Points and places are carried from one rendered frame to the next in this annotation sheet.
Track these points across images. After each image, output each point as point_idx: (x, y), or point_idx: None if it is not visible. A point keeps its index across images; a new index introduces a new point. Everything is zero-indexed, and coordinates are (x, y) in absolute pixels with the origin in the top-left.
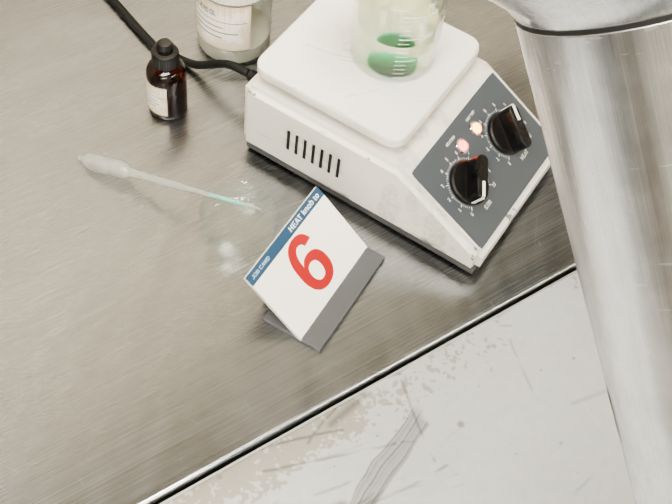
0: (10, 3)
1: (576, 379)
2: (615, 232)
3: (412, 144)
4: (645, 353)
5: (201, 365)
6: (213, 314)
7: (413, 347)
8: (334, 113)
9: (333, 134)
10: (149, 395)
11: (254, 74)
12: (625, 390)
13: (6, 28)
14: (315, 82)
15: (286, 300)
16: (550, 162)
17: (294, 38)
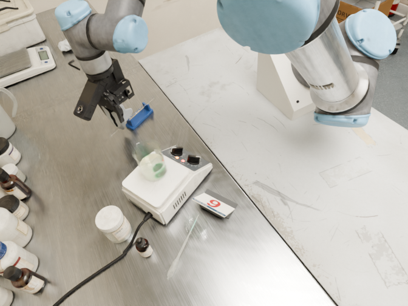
0: None
1: (240, 150)
2: (336, 49)
3: None
4: (342, 62)
5: (244, 235)
6: (227, 232)
7: (234, 183)
8: (177, 186)
9: (179, 190)
10: (255, 248)
11: (145, 218)
12: (339, 73)
13: None
14: (166, 190)
15: (226, 209)
16: (316, 60)
17: (147, 197)
